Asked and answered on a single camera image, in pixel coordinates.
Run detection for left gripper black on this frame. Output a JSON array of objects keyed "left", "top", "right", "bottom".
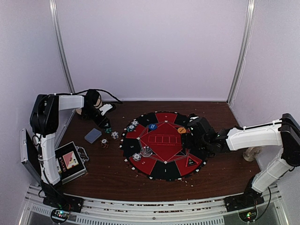
[{"left": 82, "top": 106, "right": 110, "bottom": 128}]

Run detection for blue white poker chip stack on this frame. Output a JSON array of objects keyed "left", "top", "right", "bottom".
[{"left": 111, "top": 131, "right": 119, "bottom": 140}]

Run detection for orange big blind button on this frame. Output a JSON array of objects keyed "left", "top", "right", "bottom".
[{"left": 177, "top": 127, "right": 187, "bottom": 134}]

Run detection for black triangle all-in marker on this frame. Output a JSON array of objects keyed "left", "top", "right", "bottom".
[{"left": 186, "top": 157, "right": 198, "bottom": 167}]

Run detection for green fifty chips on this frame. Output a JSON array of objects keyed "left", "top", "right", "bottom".
[{"left": 127, "top": 125, "right": 135, "bottom": 132}]

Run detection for blue small blind button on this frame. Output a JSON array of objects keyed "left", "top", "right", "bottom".
[{"left": 148, "top": 123, "right": 157, "bottom": 130}]

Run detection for clear acrylic dealer button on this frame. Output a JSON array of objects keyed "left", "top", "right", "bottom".
[{"left": 140, "top": 146, "right": 153, "bottom": 158}]

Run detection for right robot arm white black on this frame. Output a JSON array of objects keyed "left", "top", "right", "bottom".
[{"left": 180, "top": 113, "right": 300, "bottom": 212}]

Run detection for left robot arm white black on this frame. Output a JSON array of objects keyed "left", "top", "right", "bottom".
[{"left": 30, "top": 89, "right": 116, "bottom": 210}]

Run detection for blue playing card deck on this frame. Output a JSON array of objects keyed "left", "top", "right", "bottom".
[{"left": 84, "top": 128, "right": 102, "bottom": 144}]

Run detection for brown poker chip stack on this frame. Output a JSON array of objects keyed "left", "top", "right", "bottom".
[{"left": 101, "top": 138, "right": 109, "bottom": 149}]

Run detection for round wooden plate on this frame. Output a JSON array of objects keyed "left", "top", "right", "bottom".
[{"left": 75, "top": 96, "right": 103, "bottom": 115}]

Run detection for aluminium poker case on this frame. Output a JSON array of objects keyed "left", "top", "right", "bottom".
[{"left": 20, "top": 129, "right": 90, "bottom": 184}]

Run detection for cream ceramic mug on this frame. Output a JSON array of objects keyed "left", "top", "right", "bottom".
[{"left": 243, "top": 147, "right": 262, "bottom": 162}]

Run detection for round red black poker mat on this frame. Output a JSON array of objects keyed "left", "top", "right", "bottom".
[{"left": 119, "top": 112, "right": 208, "bottom": 181}]

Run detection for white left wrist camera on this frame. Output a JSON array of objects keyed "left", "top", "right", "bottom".
[{"left": 99, "top": 103, "right": 116, "bottom": 116}]

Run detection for front aluminium rail base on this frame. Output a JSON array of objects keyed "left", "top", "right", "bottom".
[{"left": 16, "top": 186, "right": 291, "bottom": 225}]

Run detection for left aluminium frame post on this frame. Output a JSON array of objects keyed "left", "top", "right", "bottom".
[{"left": 49, "top": 0, "right": 75, "bottom": 93}]

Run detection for aluminium frame post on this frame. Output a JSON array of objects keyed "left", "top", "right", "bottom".
[
  {"left": 49, "top": 0, "right": 75, "bottom": 93},
  {"left": 226, "top": 0, "right": 255, "bottom": 105}
]

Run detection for right aluminium frame post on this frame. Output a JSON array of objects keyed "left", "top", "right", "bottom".
[{"left": 226, "top": 0, "right": 255, "bottom": 105}]

